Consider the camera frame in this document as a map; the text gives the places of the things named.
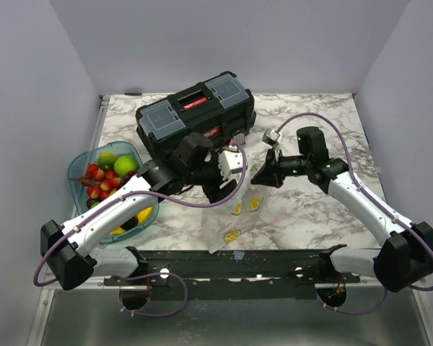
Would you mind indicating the white plastic bag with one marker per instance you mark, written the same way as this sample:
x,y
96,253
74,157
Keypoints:
x,y
225,223

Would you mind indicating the dark fake plum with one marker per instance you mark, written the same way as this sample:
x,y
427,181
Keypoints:
x,y
130,223

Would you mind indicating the teal plastic fruit bowl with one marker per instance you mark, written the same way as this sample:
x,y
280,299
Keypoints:
x,y
78,167

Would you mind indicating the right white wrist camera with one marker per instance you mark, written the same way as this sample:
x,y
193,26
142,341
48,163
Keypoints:
x,y
273,138

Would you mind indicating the yellow fake banana bunch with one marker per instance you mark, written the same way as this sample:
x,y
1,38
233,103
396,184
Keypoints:
x,y
143,216

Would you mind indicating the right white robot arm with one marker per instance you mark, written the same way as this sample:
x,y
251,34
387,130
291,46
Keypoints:
x,y
405,248

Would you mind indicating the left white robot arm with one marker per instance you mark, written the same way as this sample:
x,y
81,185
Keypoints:
x,y
70,249

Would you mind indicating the black metal base rail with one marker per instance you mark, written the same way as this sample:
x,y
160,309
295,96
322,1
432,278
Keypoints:
x,y
234,275

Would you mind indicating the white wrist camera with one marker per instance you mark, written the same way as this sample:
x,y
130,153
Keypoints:
x,y
273,138
229,163

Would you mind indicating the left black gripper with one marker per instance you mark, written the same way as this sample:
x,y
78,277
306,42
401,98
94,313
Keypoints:
x,y
215,193

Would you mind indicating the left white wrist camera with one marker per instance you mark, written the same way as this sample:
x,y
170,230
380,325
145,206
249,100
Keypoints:
x,y
229,163

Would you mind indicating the black plastic toolbox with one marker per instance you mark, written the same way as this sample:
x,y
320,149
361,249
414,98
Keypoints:
x,y
220,108

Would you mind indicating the fake red grape bunch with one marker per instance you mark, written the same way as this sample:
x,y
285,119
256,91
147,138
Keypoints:
x,y
129,175

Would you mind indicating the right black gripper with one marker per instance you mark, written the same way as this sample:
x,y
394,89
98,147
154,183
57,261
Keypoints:
x,y
267,174

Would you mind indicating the yellow green fake apple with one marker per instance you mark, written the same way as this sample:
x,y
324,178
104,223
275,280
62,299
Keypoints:
x,y
106,161

